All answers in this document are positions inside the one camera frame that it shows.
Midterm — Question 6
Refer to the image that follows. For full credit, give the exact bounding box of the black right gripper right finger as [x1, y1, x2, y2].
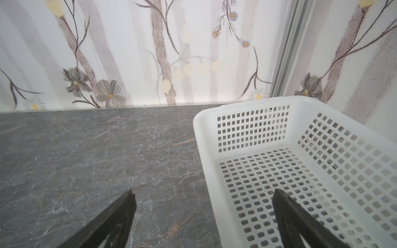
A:
[273, 189, 348, 248]

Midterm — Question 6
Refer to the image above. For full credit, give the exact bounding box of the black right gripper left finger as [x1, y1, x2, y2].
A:
[60, 190, 137, 248]

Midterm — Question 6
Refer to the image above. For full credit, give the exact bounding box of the white plastic laundry basket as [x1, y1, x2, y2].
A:
[193, 96, 397, 248]

